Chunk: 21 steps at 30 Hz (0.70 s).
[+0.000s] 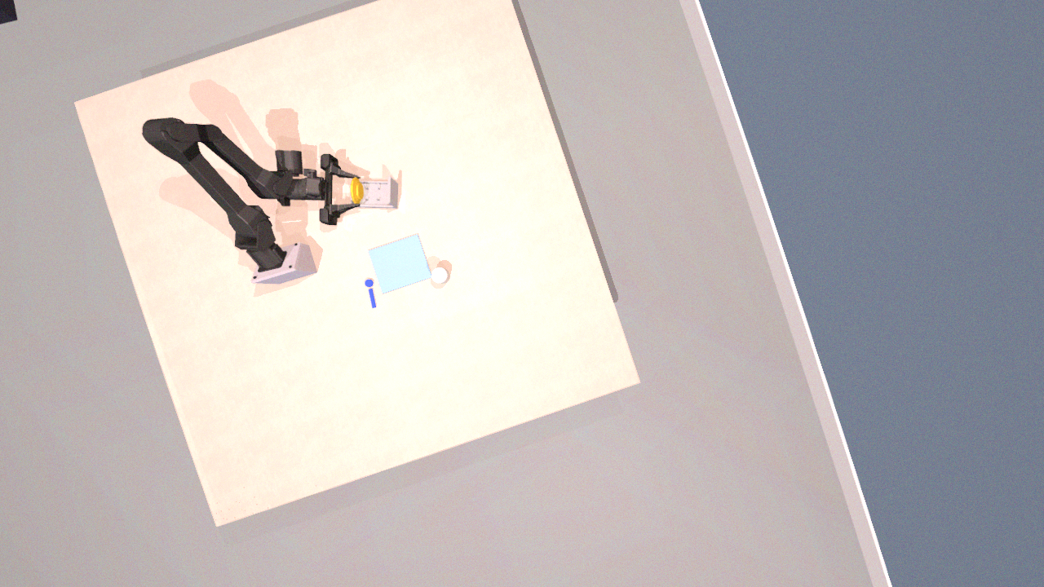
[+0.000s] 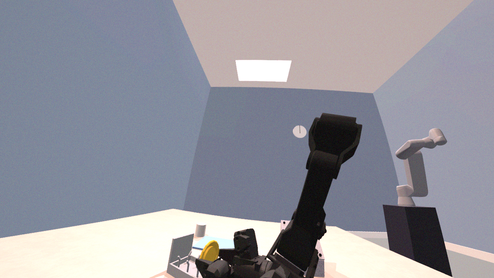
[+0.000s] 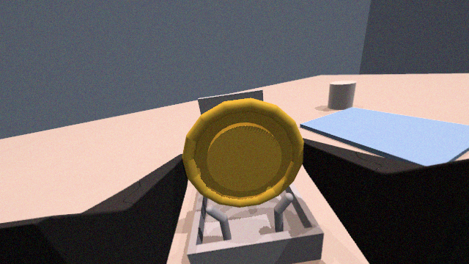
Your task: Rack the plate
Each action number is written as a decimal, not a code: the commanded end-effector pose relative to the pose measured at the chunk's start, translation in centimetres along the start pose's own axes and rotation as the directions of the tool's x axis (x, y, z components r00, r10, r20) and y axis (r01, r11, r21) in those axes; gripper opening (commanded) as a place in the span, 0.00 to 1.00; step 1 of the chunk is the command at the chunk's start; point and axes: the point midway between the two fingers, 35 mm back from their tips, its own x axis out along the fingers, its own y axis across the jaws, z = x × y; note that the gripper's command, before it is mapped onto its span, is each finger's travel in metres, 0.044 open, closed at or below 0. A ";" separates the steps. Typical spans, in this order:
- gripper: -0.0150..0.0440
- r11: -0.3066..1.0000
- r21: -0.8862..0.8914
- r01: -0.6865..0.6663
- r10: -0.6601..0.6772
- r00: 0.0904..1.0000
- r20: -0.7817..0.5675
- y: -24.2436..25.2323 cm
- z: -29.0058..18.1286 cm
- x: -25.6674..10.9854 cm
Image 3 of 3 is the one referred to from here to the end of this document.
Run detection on grey cylinder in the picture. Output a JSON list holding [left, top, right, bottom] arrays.
[[328, 81, 357, 110]]

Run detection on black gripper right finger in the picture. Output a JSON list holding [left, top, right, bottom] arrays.
[[303, 138, 469, 264]]

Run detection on grey dish rack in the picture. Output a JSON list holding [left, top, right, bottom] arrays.
[[187, 89, 325, 264]]

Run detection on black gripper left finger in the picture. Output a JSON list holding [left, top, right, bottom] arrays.
[[0, 154, 188, 264]]

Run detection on golden yellow plate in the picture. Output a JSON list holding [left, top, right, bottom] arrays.
[[182, 98, 304, 208]]

